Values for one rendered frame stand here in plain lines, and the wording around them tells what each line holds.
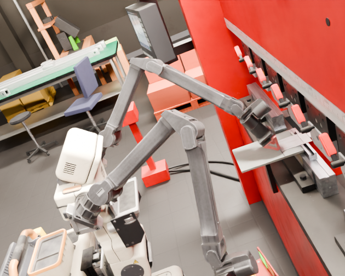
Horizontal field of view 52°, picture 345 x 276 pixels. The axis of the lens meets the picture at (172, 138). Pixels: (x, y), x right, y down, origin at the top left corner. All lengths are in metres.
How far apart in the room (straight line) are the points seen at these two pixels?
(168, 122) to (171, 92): 3.43
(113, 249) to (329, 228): 0.85
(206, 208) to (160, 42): 1.43
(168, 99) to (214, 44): 2.38
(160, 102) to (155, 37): 2.32
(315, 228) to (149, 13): 1.54
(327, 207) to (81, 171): 0.91
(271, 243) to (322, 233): 1.21
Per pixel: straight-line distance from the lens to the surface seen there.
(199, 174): 1.08
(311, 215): 1.42
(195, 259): 2.62
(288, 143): 1.57
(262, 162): 1.50
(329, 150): 1.00
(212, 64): 2.26
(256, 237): 2.60
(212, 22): 2.21
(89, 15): 8.27
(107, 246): 1.60
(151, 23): 2.29
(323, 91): 0.99
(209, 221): 1.11
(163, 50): 2.33
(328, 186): 1.45
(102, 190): 1.21
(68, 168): 1.38
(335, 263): 1.27
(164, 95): 4.52
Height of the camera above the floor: 1.87
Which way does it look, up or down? 27 degrees down
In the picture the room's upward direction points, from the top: 23 degrees counter-clockwise
